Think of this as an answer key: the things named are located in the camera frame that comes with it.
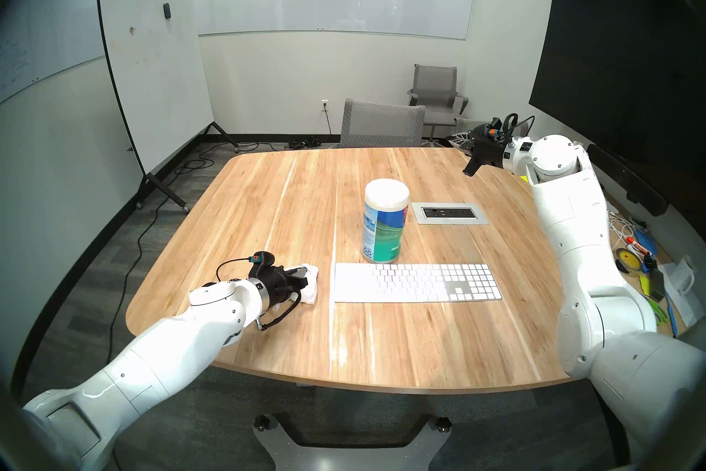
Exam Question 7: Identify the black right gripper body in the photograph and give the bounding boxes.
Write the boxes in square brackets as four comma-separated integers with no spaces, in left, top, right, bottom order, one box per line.
[469,122,509,170]

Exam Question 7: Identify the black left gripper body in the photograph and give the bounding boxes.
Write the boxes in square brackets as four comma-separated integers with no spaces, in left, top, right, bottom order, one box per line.
[247,251,301,306]

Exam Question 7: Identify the white disinfecting wipe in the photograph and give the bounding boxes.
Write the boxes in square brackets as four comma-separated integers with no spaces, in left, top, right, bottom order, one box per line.
[287,264,320,307]

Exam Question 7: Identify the disinfecting wipes canister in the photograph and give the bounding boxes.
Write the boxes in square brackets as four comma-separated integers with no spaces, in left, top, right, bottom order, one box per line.
[361,179,410,264]

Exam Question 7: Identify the table power outlet box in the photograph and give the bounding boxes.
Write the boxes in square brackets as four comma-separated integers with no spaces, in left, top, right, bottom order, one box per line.
[411,202,490,225]

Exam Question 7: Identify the grey office armchair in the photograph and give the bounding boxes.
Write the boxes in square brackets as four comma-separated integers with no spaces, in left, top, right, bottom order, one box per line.
[407,64,469,145]

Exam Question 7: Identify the white keyboard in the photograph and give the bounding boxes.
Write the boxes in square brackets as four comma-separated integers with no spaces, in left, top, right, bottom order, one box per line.
[334,263,502,305]

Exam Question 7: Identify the black video conference bar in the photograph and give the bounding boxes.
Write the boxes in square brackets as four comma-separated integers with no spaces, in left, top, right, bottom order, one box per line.
[587,143,669,217]

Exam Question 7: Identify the yellow black tape roll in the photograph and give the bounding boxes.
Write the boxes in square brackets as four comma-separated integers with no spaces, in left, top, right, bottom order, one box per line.
[615,248,646,275]

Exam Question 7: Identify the black block eraser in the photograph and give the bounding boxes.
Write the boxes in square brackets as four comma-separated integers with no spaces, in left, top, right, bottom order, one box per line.
[646,268,669,300]

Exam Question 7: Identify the white mug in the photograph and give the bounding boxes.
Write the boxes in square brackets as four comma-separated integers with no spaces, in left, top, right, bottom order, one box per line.
[670,255,697,294]

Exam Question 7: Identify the blue pen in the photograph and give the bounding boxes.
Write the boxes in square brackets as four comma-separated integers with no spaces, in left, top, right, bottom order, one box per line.
[664,291,679,339]

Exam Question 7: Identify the rolling whiteboard on stand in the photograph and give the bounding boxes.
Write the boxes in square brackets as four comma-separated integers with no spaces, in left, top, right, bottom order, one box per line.
[95,0,242,215]

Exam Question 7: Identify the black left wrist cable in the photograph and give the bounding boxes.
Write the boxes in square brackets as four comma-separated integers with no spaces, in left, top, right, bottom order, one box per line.
[255,290,302,332]

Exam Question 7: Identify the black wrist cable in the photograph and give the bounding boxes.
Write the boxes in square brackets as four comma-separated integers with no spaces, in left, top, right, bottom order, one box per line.
[499,112,536,140]
[255,290,302,332]

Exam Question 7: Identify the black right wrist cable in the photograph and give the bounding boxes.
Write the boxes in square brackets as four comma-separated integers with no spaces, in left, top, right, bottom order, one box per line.
[499,112,536,140]

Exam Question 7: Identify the white charger cable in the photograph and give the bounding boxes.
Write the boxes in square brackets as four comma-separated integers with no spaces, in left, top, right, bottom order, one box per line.
[607,213,640,250]

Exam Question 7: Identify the black wall television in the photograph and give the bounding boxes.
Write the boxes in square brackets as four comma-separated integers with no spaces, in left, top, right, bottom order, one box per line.
[528,0,706,200]

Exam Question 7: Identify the green handled scissors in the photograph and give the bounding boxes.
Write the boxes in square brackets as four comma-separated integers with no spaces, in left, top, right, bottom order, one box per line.
[644,294,669,325]

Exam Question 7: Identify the wall whiteboard with handwriting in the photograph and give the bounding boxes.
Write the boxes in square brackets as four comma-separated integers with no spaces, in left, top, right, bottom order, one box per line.
[0,0,169,105]

